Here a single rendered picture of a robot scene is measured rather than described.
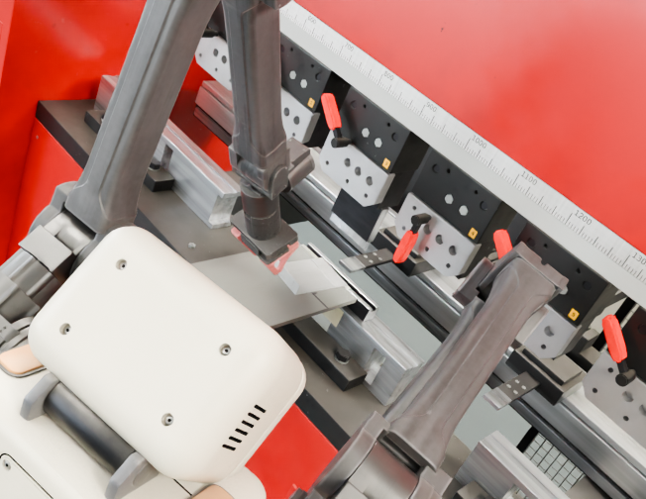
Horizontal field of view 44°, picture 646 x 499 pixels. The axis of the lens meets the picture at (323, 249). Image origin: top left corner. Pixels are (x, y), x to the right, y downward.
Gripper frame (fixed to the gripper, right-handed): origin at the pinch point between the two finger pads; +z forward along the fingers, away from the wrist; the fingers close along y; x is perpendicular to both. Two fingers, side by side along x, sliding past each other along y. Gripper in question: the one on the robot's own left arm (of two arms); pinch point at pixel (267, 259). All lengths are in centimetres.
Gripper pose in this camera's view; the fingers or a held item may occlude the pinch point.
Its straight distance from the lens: 134.3
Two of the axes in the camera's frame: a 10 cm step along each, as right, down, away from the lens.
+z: 0.1, 6.0, 8.0
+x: -7.5, 5.3, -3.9
